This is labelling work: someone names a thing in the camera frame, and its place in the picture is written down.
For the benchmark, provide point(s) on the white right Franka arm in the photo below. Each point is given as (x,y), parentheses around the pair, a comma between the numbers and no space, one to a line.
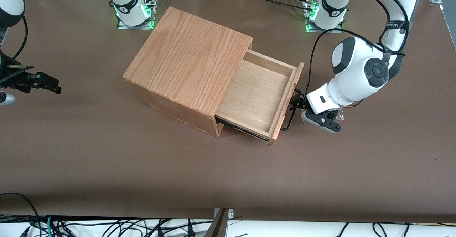
(126,1)

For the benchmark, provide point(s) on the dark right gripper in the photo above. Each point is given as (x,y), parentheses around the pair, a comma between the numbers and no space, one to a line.
(10,78)

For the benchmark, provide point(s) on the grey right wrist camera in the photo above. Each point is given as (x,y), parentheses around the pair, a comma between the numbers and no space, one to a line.
(6,98)

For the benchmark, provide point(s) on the light wooden drawer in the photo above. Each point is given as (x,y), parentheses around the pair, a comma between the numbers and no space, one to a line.
(256,94)

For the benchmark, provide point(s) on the light wooden drawer cabinet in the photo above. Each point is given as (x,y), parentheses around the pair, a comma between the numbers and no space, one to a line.
(185,58)

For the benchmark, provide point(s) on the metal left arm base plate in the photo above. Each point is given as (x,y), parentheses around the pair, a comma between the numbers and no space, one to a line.
(320,31)

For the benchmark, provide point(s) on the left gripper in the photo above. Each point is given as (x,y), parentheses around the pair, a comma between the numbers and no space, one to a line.
(300,102)

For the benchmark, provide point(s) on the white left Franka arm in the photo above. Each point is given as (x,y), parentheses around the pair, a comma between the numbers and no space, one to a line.
(356,73)

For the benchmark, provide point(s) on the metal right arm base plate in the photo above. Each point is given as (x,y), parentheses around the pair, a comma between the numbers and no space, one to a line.
(124,26)

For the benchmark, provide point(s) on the black drawer slide rail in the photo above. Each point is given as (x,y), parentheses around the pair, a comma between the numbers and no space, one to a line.
(242,129)

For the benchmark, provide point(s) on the metal table edge bracket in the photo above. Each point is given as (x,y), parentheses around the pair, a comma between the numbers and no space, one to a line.
(220,226)

